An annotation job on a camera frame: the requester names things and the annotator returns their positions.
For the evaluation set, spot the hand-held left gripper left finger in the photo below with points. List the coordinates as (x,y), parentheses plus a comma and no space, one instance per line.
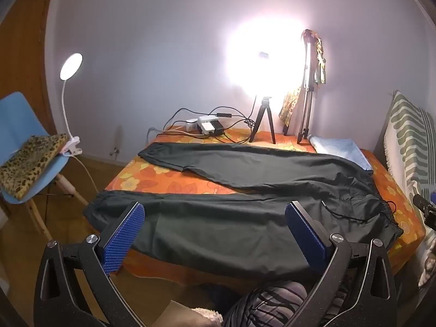
(121,238)

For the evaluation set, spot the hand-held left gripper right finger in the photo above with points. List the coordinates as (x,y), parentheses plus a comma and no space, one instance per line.
(305,242)

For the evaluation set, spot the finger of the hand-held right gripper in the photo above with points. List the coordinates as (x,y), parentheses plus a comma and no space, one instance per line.
(422,202)

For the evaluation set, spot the dark pants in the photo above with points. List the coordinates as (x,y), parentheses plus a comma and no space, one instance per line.
(221,231)

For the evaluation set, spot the person's leg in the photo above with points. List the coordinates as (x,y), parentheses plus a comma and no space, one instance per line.
(265,306)

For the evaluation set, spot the green striped white pillow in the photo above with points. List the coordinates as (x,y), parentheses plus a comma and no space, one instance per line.
(408,126)

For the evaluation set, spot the orange floral bedspread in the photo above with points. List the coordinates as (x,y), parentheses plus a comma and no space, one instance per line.
(190,184)

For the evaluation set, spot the light blue towel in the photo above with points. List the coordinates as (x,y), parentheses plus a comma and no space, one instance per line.
(340,150)

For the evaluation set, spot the leopard print cloth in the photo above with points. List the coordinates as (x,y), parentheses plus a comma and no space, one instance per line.
(30,163)

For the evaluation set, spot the beige fluffy slipper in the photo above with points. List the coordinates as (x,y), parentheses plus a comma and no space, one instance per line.
(207,318)

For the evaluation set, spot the tall tripod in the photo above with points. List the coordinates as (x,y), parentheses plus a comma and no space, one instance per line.
(304,122)

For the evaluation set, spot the yellow floral cloth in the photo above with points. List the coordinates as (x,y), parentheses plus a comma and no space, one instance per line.
(289,105)

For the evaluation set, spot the black charger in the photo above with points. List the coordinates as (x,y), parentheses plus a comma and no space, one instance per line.
(218,127)

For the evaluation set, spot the blue chair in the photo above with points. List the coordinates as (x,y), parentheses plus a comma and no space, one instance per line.
(20,115)

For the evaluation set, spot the white clip lamp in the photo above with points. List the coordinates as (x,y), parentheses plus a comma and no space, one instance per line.
(71,65)

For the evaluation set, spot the wooden door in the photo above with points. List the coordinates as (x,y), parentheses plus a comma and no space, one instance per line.
(30,41)

